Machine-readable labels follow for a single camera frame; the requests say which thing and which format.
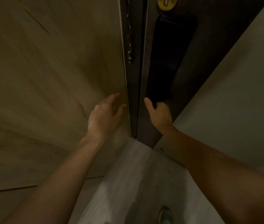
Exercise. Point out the dark door frame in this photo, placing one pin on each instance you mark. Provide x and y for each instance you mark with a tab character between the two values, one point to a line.
135	74

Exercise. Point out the person's grey shoe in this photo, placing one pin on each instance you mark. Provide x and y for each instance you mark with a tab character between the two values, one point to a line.
166	216

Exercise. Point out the person's left hand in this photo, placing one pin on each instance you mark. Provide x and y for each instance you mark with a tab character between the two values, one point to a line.
100	121

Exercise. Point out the person's right forearm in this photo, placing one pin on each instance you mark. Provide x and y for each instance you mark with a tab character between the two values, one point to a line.
215	174

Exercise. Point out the person's right thumb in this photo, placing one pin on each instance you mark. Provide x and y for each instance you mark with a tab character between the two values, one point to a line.
149	104

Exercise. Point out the dark entrance door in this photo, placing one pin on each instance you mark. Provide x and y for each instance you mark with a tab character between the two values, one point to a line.
206	44

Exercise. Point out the person's left thumb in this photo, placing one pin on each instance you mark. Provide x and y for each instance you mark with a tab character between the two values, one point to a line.
122	110

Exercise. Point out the yellow round lock knob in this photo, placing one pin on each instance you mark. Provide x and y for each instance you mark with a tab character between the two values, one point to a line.
166	2

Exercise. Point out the person's left forearm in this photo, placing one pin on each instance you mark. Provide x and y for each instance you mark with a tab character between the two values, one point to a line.
59	181

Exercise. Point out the person's right hand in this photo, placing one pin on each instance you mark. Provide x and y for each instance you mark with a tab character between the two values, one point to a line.
161	117

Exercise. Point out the light wooden cabinet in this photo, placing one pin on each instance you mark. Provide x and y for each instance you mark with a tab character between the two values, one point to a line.
48	90

